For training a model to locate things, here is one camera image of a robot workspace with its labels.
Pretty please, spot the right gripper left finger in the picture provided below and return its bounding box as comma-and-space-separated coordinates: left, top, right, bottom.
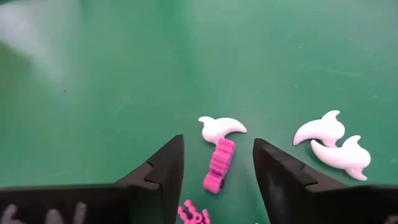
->
0, 134, 185, 224

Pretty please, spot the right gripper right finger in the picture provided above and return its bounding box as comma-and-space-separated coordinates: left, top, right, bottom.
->
252, 138, 398, 224

